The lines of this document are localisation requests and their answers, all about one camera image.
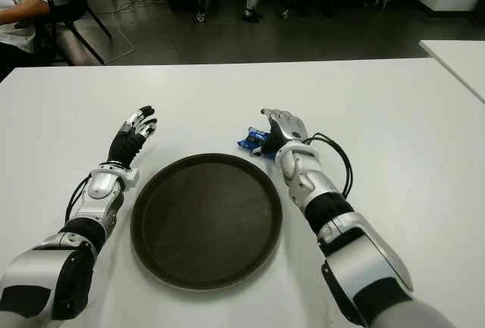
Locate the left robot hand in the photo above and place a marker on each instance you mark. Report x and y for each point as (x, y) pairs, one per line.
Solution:
(127, 144)

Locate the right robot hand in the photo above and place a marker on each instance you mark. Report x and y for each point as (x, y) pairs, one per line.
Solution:
(290, 127)

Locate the blue Oreo cookie pack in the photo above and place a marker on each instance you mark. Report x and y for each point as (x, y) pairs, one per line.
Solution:
(254, 138)

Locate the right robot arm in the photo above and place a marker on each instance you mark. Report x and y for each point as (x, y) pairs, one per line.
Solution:
(303, 176)

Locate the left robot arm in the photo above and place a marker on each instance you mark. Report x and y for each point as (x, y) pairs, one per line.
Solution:
(100, 186)

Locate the clear chair floor mat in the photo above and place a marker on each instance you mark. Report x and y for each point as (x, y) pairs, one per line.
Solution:
(117, 45)

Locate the round dark brown tray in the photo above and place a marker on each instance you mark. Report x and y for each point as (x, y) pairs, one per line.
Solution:
(206, 222)

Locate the black chair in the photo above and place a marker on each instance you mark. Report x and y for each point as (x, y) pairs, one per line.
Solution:
(72, 6)

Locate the seated person in white shirt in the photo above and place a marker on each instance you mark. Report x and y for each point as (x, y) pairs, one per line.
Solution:
(19, 2)

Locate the white side table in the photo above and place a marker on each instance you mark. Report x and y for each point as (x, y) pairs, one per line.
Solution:
(460, 59)

